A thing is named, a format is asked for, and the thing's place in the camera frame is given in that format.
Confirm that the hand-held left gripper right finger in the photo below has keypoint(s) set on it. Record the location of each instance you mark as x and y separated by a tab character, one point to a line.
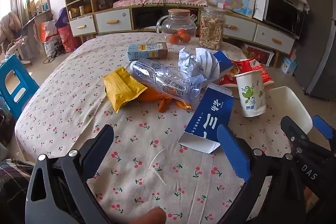
232	153

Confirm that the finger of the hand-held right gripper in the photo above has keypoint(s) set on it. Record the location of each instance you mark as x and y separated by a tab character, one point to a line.
291	127
324	127

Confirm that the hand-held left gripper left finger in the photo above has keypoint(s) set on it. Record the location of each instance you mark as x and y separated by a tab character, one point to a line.
101	142

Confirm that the white plastic bin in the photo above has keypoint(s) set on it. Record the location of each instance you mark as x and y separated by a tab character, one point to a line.
288	103

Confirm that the paper cup with green print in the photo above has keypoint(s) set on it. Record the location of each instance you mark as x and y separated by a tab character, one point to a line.
249	92

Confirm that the yellow snack packet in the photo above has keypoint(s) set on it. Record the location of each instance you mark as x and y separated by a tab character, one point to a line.
120	87

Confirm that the red snack packet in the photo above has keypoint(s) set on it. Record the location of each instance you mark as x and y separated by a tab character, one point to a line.
231	78

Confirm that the crushed clear plastic bottle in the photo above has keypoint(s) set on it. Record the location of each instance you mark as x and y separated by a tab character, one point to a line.
162	79

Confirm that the white blue wrapper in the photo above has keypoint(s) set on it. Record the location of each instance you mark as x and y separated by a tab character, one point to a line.
191	61

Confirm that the light blue carton box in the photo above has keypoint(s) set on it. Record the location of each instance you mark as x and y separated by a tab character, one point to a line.
288	65

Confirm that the orange peel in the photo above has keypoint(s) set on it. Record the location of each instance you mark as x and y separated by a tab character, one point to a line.
155	96

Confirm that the red printed gift box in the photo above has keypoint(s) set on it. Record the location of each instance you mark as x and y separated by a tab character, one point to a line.
258	54

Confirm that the grey refrigerator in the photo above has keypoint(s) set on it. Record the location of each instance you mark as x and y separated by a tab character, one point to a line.
317	43

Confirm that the small blue box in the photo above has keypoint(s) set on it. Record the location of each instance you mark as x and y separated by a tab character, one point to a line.
223	62

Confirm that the plaid cloth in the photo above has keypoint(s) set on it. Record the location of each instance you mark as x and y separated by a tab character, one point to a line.
10	187

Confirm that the blue and white milk carton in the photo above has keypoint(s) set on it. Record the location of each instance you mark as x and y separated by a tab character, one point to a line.
147	50

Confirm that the red bag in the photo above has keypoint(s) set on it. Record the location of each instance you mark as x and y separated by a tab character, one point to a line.
67	39

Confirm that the blue plastic stool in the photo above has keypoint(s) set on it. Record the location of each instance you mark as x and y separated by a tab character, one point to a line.
13	74

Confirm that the black microwave oven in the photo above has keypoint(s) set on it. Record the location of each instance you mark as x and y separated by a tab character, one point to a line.
283	14

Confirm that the clear jar of snacks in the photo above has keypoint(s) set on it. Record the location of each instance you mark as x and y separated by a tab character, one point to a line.
211	29

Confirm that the orange fruit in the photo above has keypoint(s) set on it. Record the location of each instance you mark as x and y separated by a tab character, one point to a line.
184	35
173	38

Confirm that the long wooden cabinet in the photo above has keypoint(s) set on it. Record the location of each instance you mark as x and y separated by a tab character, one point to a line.
149	15

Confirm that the glass teapot with wooden lid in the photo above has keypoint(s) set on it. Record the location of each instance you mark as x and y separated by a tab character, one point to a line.
178	22

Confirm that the pink cloth runner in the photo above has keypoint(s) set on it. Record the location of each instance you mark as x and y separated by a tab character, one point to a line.
170	0

